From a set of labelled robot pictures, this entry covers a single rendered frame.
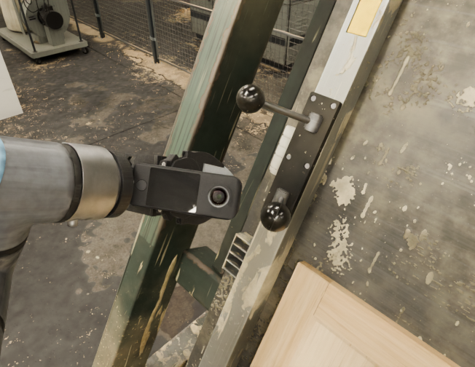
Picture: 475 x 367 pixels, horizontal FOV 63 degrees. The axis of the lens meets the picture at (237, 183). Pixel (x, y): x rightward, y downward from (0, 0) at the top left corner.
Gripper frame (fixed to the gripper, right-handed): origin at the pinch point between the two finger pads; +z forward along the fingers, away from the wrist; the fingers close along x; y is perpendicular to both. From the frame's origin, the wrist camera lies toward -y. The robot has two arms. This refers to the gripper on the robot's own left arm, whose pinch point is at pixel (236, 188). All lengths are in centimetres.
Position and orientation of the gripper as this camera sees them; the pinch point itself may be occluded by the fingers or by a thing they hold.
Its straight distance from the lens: 54.8
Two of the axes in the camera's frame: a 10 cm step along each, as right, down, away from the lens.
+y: -7.9, -1.0, 6.1
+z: 6.1, 0.3, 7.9
